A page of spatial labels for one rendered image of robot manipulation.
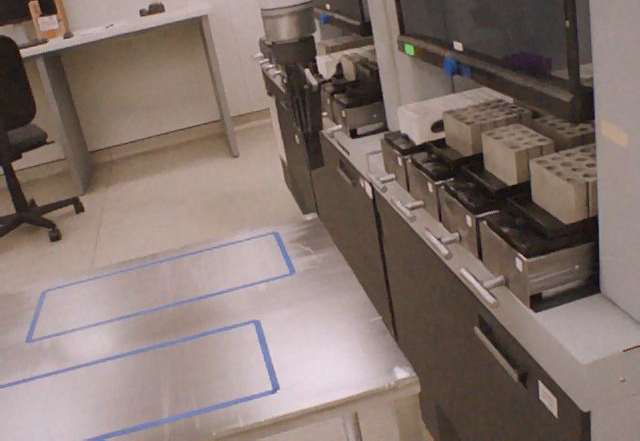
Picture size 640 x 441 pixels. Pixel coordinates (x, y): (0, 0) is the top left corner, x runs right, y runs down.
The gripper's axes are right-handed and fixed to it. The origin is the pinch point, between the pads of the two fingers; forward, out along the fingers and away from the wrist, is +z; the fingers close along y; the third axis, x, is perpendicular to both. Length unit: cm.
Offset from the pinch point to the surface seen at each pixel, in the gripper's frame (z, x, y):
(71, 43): -3, 12, 291
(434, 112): -2.6, -21.7, -7.5
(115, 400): 3, 46, -49
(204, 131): 80, -63, 346
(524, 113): -4.2, -27.1, -25.9
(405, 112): -2.5, -18.5, -2.5
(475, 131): -3.0, -18.5, -24.0
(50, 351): 3, 51, -34
